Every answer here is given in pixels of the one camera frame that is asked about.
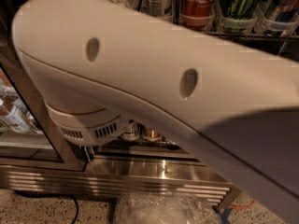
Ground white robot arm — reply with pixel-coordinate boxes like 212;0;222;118
12;0;299;224

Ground labelled clear bottle top shelf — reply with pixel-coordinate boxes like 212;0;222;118
143;0;173;21

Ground red Coca-Cola bottle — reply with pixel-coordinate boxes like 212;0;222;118
181;0;212;30

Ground green can top shelf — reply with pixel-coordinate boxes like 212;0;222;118
220;0;260;33

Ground brown tea bottle bottom shelf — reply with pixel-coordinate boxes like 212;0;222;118
121;120;140;141

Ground gold can bottom shelf left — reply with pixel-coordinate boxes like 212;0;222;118
143;128;162;142

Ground bottle behind glass door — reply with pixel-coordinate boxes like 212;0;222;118
0;97;31;133

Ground stainless steel fridge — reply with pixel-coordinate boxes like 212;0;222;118
0;0;299;211

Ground glass fridge door left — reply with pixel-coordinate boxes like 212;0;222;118
0;0;85;171

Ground blue Red Bull can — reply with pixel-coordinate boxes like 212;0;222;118
263;0;299;35

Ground clear plastic bag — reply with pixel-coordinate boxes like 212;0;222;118
113;193;222;224

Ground black power cable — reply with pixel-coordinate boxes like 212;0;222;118
14;189;80;224

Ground orange cable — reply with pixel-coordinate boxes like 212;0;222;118
228;199;257;211

